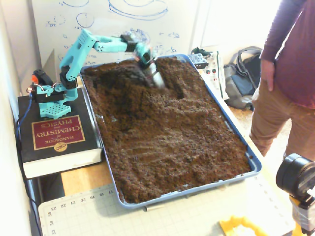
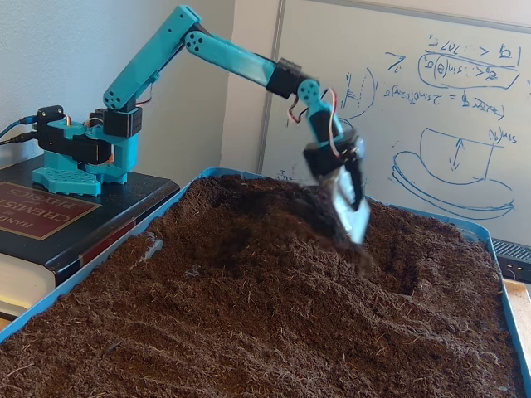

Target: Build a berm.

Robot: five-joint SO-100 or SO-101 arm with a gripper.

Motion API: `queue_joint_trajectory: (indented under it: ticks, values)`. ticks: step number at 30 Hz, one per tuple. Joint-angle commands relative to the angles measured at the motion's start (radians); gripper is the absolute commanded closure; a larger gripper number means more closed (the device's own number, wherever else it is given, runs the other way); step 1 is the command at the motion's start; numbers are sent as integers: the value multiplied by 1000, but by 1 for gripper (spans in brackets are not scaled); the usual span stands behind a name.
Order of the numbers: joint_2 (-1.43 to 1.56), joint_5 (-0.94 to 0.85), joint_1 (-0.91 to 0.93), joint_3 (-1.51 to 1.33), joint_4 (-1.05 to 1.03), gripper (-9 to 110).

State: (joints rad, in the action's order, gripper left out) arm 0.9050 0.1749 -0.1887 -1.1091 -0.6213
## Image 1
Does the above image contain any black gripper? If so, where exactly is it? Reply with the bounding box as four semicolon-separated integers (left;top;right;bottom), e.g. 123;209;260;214
137;52;157;71

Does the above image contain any brown soil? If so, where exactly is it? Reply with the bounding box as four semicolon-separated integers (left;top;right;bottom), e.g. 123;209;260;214
81;56;252;204

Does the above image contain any maroon sleeved forearm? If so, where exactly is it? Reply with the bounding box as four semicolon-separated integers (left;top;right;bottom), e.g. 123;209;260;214
260;0;308;62

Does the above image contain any bare person hand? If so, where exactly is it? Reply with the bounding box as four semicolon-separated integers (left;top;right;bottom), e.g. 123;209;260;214
260;58;276;92

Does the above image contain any whiteboard with blue drawings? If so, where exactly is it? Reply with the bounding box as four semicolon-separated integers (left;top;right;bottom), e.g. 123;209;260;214
31;0;200;67

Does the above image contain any black device with perforated top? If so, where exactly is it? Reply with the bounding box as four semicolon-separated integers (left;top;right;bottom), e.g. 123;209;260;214
188;53;210;69

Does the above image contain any dark green bag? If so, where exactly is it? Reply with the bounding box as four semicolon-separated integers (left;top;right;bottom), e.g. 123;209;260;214
190;46;214;57

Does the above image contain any white electronics board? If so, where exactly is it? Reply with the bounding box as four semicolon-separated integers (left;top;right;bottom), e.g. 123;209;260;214
196;51;231;100

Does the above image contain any grey backpack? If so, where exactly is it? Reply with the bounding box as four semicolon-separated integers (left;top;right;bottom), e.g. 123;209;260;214
223;46;263;111

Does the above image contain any black chemistry handbook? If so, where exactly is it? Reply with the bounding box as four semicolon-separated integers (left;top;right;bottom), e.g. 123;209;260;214
17;88;103;179

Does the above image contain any grey metal rod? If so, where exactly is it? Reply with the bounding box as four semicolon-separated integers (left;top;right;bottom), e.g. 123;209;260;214
144;204;165;212

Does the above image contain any person in maroon shirt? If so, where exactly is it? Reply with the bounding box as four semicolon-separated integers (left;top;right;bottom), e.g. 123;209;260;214
249;0;315;162

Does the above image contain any blue plastic tray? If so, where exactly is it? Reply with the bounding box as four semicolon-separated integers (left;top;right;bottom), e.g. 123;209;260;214
79;53;263;210

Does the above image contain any pale grid cutting mat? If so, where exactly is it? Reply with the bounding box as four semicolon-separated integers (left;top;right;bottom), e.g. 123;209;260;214
38;176;296;236

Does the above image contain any yellow plastic object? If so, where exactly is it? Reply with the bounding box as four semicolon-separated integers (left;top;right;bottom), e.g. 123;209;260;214
219;215;269;236

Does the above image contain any blue cable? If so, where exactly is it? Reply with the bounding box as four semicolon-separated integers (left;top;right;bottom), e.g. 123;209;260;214
15;97;34;143

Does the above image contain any black cable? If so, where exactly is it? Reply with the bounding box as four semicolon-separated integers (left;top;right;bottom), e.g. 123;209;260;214
14;120;42;236

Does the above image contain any black camera lens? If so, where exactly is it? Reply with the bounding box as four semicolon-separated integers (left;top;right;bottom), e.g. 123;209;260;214
275;152;315;197

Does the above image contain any yellow black camera stand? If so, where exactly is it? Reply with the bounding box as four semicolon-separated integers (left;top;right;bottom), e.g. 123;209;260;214
289;195;315;236

